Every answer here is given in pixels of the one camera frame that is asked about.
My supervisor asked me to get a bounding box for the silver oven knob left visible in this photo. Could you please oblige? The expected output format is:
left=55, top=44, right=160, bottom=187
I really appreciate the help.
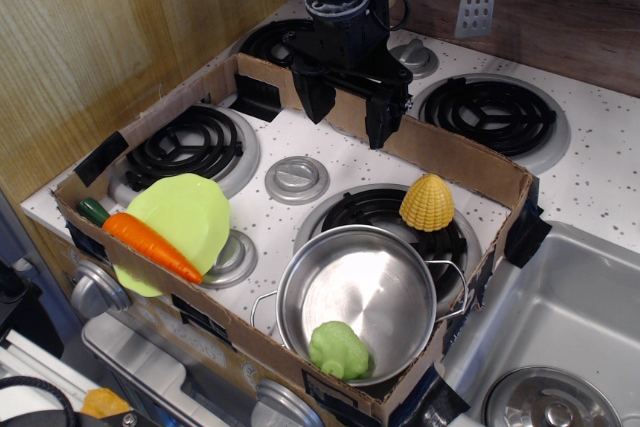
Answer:
left=71, top=260, right=131, bottom=319

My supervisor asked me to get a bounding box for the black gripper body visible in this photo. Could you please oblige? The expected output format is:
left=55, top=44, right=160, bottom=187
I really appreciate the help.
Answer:
left=286, top=14, right=413, bottom=100

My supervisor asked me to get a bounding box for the black cable loop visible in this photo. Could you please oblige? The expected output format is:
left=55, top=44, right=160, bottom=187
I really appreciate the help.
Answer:
left=0, top=375, right=77, bottom=427

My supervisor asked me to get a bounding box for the front right black burner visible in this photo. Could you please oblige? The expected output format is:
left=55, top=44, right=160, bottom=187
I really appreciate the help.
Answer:
left=294, top=183, right=482, bottom=316

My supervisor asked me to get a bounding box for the silver oven knob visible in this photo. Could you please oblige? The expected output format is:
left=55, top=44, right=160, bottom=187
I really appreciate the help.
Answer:
left=71, top=260, right=131, bottom=319
left=251, top=379, right=324, bottom=427

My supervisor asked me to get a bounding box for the silver back stove knob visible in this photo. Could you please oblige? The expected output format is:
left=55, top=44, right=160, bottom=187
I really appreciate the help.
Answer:
left=390, top=39, right=439, bottom=79

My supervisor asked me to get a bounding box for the front left black burner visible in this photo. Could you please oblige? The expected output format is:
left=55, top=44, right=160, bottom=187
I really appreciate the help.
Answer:
left=109, top=103, right=260, bottom=207

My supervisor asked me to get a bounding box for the silver centre stove knob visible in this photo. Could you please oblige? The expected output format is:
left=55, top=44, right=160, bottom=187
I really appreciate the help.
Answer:
left=265, top=156, right=330, bottom=205

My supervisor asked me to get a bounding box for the light green plastic plate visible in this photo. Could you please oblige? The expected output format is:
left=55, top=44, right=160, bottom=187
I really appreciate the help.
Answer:
left=123, top=173, right=231, bottom=276

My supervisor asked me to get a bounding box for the back left black burner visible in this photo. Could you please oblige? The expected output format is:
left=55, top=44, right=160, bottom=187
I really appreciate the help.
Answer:
left=237, top=19, right=313, bottom=68

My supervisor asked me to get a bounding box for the yellow toy corn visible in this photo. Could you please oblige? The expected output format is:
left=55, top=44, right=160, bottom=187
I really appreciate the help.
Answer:
left=399, top=173, right=455, bottom=232

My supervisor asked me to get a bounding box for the green toy broccoli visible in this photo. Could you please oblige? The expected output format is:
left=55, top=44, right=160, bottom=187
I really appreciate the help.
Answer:
left=308, top=321, right=370, bottom=381

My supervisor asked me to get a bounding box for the black burner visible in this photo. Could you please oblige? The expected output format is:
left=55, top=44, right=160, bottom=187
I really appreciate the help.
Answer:
left=412, top=74, right=571, bottom=175
left=237, top=19, right=313, bottom=68
left=294, top=183, right=482, bottom=316
left=109, top=103, right=260, bottom=207

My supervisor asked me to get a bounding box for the silver stove knob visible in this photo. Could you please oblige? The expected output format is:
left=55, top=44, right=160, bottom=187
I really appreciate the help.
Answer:
left=202, top=229, right=257, bottom=289
left=390, top=39, right=439, bottom=79
left=265, top=156, right=330, bottom=205

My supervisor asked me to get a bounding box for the steel pot with handles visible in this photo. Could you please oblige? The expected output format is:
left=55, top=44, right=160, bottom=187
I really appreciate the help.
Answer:
left=271, top=225, right=469, bottom=387

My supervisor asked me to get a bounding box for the silver oven knob right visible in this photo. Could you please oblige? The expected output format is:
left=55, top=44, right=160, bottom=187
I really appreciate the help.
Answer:
left=251, top=379, right=324, bottom=427

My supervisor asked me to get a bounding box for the back right black burner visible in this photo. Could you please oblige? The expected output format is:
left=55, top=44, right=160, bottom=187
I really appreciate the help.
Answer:
left=412, top=74, right=571, bottom=175

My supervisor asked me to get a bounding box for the brown cardboard fence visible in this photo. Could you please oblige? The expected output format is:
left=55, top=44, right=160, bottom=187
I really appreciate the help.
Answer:
left=53, top=54, right=538, bottom=426

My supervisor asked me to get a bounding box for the hanging metal spatula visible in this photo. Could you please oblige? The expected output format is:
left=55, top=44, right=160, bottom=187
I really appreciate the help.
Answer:
left=454, top=0, right=495, bottom=39

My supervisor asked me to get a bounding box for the stainless steel sink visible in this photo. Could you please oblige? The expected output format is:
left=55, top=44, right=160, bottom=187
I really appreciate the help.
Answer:
left=444, top=222, right=639, bottom=426

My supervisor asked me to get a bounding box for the silver sink drain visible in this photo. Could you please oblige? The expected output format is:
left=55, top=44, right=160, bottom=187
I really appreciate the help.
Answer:
left=481, top=366, right=622, bottom=427

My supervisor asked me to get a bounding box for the orange object bottom left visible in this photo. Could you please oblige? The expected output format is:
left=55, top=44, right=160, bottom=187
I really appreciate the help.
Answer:
left=80, top=388, right=131, bottom=419

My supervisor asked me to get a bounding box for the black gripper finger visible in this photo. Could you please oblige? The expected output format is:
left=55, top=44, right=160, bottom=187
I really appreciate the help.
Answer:
left=365, top=86, right=409, bottom=149
left=293, top=71, right=336, bottom=124

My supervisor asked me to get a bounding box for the silver front stove knob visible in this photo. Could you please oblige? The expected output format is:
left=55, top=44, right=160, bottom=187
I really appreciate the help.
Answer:
left=202, top=229, right=257, bottom=289

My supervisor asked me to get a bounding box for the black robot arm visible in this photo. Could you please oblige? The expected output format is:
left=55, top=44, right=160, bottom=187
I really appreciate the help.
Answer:
left=283, top=0, right=413, bottom=149

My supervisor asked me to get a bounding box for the orange toy carrot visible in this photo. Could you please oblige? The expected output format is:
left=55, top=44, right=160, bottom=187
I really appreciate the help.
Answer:
left=77, top=197, right=203, bottom=284

